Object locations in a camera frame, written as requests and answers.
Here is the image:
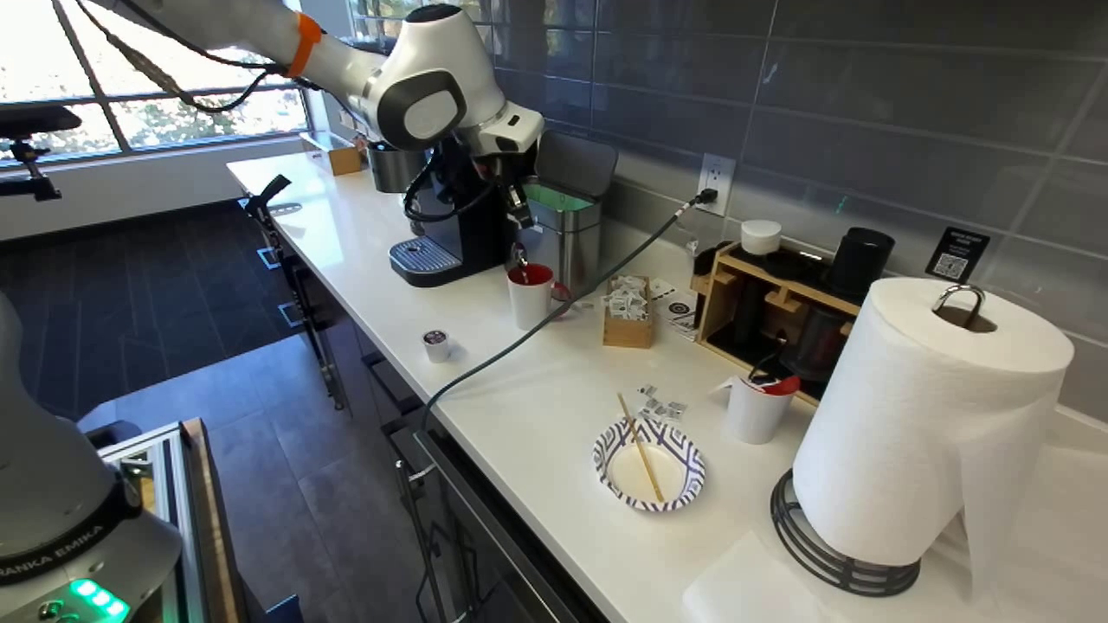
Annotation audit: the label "black camera stand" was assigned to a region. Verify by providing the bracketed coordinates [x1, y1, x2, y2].
[0, 99, 85, 208]

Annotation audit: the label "small brown box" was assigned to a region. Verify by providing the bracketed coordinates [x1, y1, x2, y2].
[326, 136, 369, 180]

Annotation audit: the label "black QR code sign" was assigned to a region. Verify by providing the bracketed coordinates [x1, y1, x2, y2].
[923, 222, 995, 289]

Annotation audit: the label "small coffee pod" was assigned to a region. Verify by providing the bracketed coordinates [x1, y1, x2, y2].
[418, 324, 457, 368]

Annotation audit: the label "white paper towel roll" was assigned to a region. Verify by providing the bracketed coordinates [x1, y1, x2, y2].
[788, 275, 1082, 600]

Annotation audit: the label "black clamp mount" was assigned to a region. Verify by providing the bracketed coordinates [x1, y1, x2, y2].
[237, 170, 297, 224]

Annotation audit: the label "dark counter cabinet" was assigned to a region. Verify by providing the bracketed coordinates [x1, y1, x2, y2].
[259, 203, 611, 623]

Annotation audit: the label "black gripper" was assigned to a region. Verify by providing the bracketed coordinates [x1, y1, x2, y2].
[457, 140, 545, 248]

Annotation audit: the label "small wooden box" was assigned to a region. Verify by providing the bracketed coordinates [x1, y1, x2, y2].
[598, 275, 666, 349]

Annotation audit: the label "white cup with red contents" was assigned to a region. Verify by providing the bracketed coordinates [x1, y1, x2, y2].
[506, 260, 560, 331]

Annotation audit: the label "black wire towel holder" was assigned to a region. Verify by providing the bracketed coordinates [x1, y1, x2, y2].
[764, 280, 989, 601]

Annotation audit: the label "small scattered packets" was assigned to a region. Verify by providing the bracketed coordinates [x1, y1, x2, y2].
[634, 385, 694, 421]

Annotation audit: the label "metal pot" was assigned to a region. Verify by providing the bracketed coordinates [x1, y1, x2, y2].
[368, 136, 425, 196]

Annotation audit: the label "wooden organizer rack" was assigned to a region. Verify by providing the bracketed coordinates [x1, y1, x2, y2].
[690, 239, 865, 400]

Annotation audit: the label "black coffee machine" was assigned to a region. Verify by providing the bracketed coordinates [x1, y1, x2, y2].
[388, 113, 526, 292]

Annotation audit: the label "white mug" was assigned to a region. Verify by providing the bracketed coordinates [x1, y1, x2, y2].
[721, 370, 803, 451]

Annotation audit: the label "black power cable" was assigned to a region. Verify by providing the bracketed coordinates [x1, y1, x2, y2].
[392, 186, 721, 464]

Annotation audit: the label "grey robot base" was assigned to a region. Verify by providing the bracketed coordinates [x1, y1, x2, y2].
[0, 289, 187, 623]

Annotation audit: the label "small white cup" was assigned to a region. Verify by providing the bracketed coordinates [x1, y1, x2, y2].
[736, 218, 785, 260]

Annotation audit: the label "white wall outlet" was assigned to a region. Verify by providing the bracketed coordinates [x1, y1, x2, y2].
[697, 154, 740, 218]

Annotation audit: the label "black cylindrical container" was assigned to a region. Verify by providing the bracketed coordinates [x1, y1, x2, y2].
[831, 224, 899, 308]

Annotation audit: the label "aluminium frame cart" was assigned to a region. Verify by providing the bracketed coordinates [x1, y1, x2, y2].
[95, 415, 251, 623]

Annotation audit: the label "metal bin with green lid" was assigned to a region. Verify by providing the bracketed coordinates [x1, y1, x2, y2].
[511, 125, 624, 292]

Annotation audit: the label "patterned paper bowl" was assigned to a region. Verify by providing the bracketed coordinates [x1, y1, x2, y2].
[588, 411, 713, 519]

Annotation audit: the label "wooden stir stick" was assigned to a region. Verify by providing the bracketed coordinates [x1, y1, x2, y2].
[614, 391, 672, 507]

